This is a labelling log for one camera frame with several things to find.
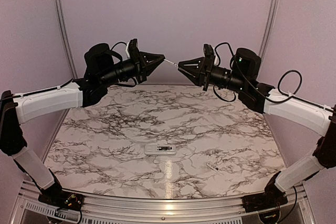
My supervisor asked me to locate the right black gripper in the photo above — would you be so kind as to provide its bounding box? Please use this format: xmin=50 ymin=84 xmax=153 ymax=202
xmin=178 ymin=54 xmax=248 ymax=93

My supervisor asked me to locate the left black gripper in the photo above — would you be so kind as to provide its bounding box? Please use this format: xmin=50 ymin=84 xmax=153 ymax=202
xmin=99 ymin=47 xmax=165 ymax=87

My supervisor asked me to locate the white remote control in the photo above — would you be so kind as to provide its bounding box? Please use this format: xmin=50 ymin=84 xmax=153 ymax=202
xmin=144 ymin=145 xmax=176 ymax=156

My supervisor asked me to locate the white battery cover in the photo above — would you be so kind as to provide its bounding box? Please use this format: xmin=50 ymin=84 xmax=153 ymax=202
xmin=206 ymin=162 xmax=219 ymax=171

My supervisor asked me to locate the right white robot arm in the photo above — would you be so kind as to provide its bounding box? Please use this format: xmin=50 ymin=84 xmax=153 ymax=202
xmin=177 ymin=44 xmax=335 ymax=207

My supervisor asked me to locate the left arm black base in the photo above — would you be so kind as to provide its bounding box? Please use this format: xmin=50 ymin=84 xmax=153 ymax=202
xmin=38 ymin=173 xmax=84 ymax=211

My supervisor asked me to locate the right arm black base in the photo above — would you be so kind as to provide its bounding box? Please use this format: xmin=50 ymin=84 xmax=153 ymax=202
xmin=242 ymin=172 xmax=288 ymax=212

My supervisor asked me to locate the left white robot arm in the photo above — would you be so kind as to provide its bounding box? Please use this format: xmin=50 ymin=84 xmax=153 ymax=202
xmin=1 ymin=39 xmax=165 ymax=206

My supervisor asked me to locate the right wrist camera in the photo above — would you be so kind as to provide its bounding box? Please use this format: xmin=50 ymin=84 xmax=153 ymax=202
xmin=203 ymin=44 xmax=220 ymax=66

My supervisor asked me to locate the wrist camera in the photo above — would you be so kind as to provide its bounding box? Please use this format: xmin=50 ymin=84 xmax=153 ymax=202
xmin=203 ymin=44 xmax=220 ymax=66
xmin=125 ymin=38 xmax=139 ymax=59

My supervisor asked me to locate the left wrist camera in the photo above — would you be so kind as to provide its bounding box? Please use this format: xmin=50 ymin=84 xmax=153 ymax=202
xmin=125 ymin=38 xmax=139 ymax=59

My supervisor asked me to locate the right aluminium frame post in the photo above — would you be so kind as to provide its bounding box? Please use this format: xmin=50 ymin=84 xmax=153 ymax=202
xmin=259 ymin=0 xmax=279 ymax=59

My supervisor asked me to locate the aluminium frame post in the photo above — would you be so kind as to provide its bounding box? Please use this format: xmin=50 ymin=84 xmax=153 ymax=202
xmin=259 ymin=0 xmax=279 ymax=59
xmin=54 ymin=0 xmax=78 ymax=79

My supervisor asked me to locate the left aluminium frame post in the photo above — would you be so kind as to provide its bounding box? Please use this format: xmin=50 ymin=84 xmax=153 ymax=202
xmin=54 ymin=0 xmax=78 ymax=79

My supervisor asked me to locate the front aluminium frame rail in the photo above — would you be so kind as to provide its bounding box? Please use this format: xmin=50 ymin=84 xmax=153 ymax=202
xmin=10 ymin=181 xmax=316 ymax=223

